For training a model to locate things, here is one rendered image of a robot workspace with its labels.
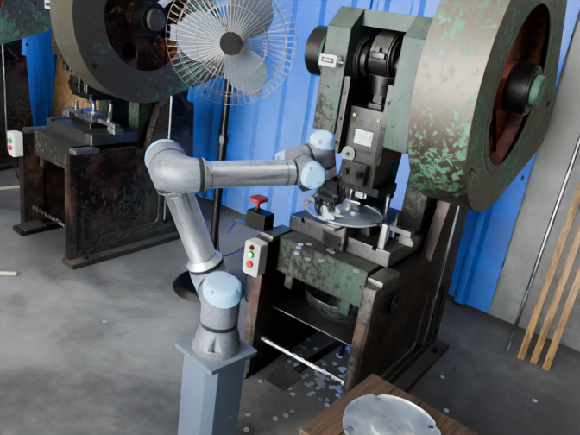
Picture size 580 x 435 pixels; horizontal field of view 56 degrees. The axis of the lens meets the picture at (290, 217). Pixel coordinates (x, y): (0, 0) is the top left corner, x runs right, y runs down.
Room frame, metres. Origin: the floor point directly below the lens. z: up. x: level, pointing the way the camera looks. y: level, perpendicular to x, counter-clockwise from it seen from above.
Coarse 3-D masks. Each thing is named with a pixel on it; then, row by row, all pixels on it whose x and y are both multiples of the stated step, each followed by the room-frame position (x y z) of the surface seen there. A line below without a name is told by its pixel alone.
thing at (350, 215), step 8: (344, 200) 2.10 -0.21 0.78; (312, 208) 1.95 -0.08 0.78; (344, 208) 1.99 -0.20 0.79; (352, 208) 2.00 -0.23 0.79; (360, 208) 2.03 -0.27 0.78; (368, 208) 2.04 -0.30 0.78; (336, 216) 1.90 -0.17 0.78; (344, 216) 1.90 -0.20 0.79; (352, 216) 1.91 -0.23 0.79; (360, 216) 1.93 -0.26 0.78; (368, 216) 1.95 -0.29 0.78; (376, 216) 1.97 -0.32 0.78; (344, 224) 1.81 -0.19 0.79; (352, 224) 1.84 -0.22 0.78; (360, 224) 1.85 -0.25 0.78; (368, 224) 1.86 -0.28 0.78
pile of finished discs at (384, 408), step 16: (352, 400) 1.41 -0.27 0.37; (368, 400) 1.42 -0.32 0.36; (384, 400) 1.44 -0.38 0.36; (400, 400) 1.45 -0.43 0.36; (352, 416) 1.34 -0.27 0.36; (368, 416) 1.35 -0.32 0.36; (384, 416) 1.36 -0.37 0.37; (400, 416) 1.37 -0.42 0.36; (416, 416) 1.38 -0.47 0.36; (352, 432) 1.27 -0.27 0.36; (368, 432) 1.28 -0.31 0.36; (384, 432) 1.28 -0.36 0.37; (400, 432) 1.29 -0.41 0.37; (416, 432) 1.31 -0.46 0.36; (432, 432) 1.32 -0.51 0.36
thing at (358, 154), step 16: (352, 112) 2.03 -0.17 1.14; (368, 112) 1.99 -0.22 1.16; (352, 128) 2.02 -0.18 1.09; (368, 128) 1.98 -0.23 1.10; (352, 144) 2.01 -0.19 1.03; (368, 144) 1.98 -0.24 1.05; (352, 160) 2.00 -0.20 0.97; (368, 160) 1.97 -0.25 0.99; (352, 176) 1.97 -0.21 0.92; (368, 176) 1.96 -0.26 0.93; (384, 176) 2.02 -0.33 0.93
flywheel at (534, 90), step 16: (528, 16) 1.96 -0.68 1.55; (544, 16) 1.98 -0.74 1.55; (528, 32) 2.01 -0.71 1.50; (544, 32) 2.02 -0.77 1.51; (512, 48) 1.89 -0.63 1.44; (528, 48) 2.06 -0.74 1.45; (544, 48) 2.06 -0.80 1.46; (512, 64) 1.79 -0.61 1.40; (528, 64) 1.78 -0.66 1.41; (512, 80) 1.75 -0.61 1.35; (528, 80) 1.72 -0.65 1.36; (544, 80) 1.76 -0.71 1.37; (496, 96) 1.77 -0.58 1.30; (512, 96) 1.74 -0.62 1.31; (528, 96) 1.74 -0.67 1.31; (496, 112) 1.90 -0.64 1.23; (512, 112) 1.79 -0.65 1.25; (528, 112) 1.79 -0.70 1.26; (496, 128) 1.95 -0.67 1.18; (512, 128) 2.03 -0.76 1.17; (496, 144) 1.99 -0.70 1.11; (512, 144) 2.01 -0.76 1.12; (496, 160) 1.93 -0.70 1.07
